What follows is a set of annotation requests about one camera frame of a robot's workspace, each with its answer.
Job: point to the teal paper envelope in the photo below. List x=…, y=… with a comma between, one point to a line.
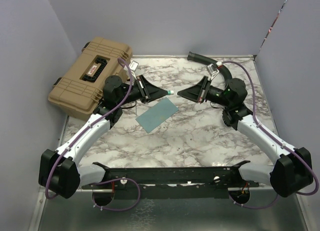
x=156, y=115

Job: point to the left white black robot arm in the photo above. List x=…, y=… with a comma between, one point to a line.
x=82, y=136

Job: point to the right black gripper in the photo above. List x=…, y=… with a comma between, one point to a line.
x=195, y=93

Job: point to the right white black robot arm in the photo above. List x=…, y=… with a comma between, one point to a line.
x=257, y=126

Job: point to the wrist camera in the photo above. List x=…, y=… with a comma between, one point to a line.
x=133, y=66
x=213, y=70

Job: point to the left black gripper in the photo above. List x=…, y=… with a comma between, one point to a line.
x=148, y=92

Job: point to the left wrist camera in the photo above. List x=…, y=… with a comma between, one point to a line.
x=133, y=66

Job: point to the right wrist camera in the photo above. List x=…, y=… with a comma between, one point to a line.
x=213, y=70

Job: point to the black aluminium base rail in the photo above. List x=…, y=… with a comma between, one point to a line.
x=175, y=182

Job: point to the tan plastic tool case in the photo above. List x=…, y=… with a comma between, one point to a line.
x=79, y=91

